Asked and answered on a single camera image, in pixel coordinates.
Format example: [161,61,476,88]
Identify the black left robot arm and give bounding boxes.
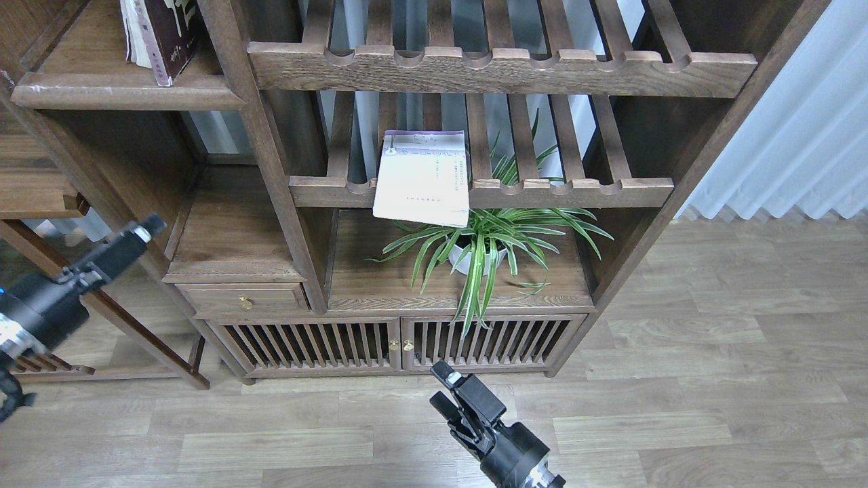
[1,213,167,421]

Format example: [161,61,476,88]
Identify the wooden side rack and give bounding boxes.
[1,108,209,390]

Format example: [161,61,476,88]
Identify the red paperback book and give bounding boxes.
[119,0,152,68]

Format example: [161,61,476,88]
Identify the white plant pot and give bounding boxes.
[448,236,507,276]

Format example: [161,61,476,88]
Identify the maroon book white characters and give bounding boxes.
[134,1,204,87]

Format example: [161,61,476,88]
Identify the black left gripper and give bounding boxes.
[1,214,167,363]

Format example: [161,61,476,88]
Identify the dark wooden bookshelf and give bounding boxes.
[2,1,829,383]

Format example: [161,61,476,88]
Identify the white purple book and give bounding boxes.
[372,130,469,228]

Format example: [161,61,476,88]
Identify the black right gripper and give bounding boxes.
[430,361,566,487]

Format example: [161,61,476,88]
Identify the green spider plant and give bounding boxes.
[372,129,608,325]

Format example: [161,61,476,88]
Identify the white pleated curtain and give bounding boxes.
[678,1,867,220]

